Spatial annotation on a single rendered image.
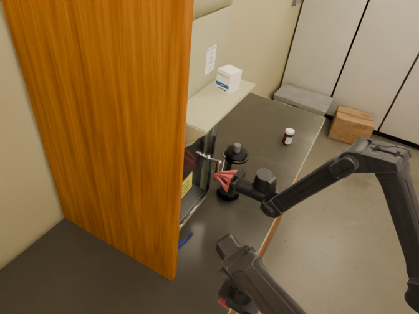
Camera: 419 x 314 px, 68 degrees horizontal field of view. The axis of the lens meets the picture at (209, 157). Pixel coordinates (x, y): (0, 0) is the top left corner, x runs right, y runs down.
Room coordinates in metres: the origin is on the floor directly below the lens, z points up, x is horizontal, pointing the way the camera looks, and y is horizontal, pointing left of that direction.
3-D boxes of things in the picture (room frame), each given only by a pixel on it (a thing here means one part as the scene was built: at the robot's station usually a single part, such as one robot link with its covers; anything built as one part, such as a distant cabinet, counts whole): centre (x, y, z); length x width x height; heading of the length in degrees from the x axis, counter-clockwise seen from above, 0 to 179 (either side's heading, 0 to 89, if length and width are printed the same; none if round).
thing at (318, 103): (3.30, -0.98, 0.17); 0.60 x 0.42 x 0.33; 64
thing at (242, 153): (0.99, -0.10, 1.18); 0.09 x 0.09 x 0.07
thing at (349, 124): (3.09, -1.53, 0.14); 0.41 x 0.33 x 0.29; 72
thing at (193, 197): (0.80, 0.05, 1.19); 0.30 x 0.01 x 0.40; 156
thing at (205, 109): (0.78, 0.00, 1.46); 0.32 x 0.11 x 0.10; 156
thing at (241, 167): (0.99, -0.10, 1.06); 0.11 x 0.11 x 0.21
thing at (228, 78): (0.84, -0.03, 1.54); 0.05 x 0.05 x 0.06; 51
